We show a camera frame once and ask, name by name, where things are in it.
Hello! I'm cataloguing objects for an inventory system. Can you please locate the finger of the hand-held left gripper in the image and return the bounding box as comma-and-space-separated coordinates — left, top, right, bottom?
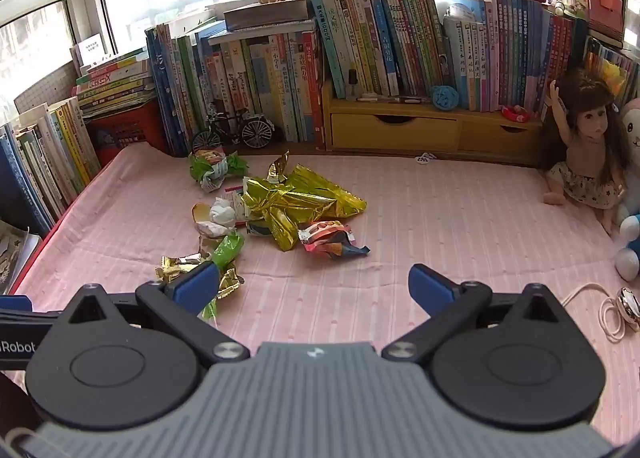
0, 294, 66, 327

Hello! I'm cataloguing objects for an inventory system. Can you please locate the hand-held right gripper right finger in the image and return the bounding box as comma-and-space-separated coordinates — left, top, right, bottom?
381, 264, 576, 367

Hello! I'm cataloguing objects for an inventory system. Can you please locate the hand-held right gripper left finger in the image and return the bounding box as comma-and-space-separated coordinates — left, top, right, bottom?
52, 262, 251, 367

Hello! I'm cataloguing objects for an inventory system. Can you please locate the green snack wrapper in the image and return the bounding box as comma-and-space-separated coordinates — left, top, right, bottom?
189, 149, 249, 193

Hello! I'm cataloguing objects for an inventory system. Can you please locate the small gold foil wrapper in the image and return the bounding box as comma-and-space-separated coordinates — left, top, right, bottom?
267, 150, 292, 183

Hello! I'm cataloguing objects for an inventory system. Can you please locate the stack of flat books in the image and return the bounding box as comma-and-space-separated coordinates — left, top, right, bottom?
74, 48, 157, 119

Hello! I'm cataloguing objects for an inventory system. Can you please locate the row of slim books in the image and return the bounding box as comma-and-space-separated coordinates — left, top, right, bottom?
582, 35, 640, 106

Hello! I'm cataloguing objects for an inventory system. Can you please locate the gold candy wrapper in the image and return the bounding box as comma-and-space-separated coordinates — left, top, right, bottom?
156, 252, 202, 285
217, 268, 246, 299

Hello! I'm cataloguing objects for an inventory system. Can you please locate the long green wrapper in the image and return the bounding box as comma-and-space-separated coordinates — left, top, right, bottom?
202, 233, 246, 321

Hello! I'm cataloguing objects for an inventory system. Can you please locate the stack of magazines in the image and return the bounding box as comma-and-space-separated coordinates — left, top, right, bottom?
0, 220, 42, 296

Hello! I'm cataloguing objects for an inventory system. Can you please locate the pink striped bed sheet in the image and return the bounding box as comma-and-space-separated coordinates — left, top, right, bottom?
10, 143, 640, 444

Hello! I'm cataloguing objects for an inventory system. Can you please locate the yellow orange wrapper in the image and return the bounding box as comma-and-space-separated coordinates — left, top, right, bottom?
192, 203, 236, 239

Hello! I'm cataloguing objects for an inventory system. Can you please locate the red orange snack wrapper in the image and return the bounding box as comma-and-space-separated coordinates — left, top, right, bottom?
298, 220, 371, 261

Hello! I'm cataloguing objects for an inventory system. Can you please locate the large gold foil bag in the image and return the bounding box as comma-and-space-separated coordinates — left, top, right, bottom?
241, 164, 367, 252

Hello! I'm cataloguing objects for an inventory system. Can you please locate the wooden drawer organizer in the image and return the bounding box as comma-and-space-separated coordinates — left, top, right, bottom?
321, 80, 547, 167

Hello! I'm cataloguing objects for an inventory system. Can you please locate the black toy bicycle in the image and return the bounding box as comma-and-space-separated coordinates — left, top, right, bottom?
192, 108, 276, 153

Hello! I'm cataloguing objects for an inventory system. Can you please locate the red plastic crate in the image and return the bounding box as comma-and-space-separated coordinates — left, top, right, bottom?
87, 100, 169, 169

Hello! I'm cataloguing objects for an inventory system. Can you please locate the blue yarn ball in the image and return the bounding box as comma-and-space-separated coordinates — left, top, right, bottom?
431, 85, 460, 112

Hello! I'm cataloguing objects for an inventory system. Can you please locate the silver round device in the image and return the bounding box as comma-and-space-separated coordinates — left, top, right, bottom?
616, 287, 640, 335

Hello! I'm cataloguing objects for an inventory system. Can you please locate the white blue plush toy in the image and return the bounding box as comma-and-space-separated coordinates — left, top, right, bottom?
612, 98, 640, 283

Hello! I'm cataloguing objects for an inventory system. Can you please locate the grid pattern board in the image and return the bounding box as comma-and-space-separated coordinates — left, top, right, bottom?
14, 60, 83, 115

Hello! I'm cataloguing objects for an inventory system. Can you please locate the long-haired doll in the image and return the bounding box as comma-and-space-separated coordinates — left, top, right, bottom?
542, 68, 629, 235

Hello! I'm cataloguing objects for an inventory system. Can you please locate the white paper card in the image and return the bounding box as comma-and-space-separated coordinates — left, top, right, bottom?
82, 32, 119, 63

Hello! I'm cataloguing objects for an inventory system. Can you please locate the grey flat book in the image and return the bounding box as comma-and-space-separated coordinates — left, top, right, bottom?
222, 0, 317, 33

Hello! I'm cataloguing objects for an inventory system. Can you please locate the white cable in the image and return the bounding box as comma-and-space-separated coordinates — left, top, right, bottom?
562, 282, 627, 341

